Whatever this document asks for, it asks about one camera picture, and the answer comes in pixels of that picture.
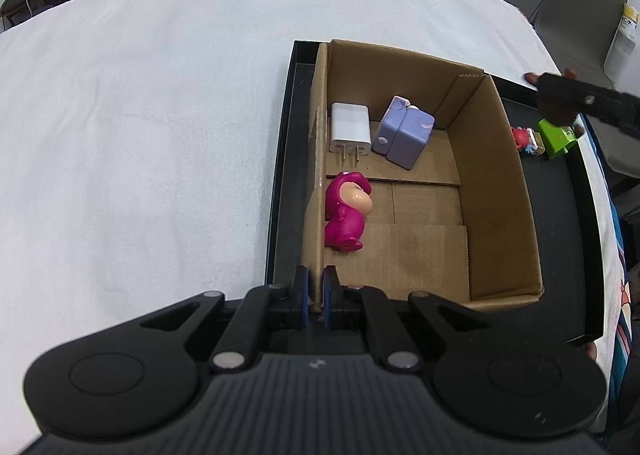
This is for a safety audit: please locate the green toy block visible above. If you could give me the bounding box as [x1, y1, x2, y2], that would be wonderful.
[537, 117, 586, 160]

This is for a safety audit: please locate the purple cube toy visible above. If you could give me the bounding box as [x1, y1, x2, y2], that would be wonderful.
[372, 96, 436, 170]

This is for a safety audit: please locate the white bottle with yellow label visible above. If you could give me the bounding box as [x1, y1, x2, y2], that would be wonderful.
[602, 5, 640, 73]

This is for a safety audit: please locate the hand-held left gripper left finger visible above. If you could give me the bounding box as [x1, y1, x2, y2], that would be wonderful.
[107, 265, 309, 375]

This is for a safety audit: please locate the pink figure toy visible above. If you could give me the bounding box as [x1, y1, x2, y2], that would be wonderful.
[324, 171, 375, 252]

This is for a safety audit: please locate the brown cardboard box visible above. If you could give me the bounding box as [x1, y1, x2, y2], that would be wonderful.
[301, 39, 545, 312]

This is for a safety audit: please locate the blue printed bed sheet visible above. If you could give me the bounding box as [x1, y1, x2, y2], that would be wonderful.
[600, 175, 640, 436]

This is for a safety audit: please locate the black tray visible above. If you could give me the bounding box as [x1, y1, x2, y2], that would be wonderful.
[263, 40, 601, 348]

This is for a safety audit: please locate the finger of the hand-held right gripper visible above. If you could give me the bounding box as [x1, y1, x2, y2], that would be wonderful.
[539, 74, 640, 140]

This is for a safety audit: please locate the small red figure toy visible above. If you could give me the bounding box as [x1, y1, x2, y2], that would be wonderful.
[511, 126, 543, 156]

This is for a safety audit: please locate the white charger plug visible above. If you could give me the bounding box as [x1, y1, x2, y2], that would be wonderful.
[329, 102, 372, 168]

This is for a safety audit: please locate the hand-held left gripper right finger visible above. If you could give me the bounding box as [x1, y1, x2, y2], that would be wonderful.
[324, 265, 531, 373]

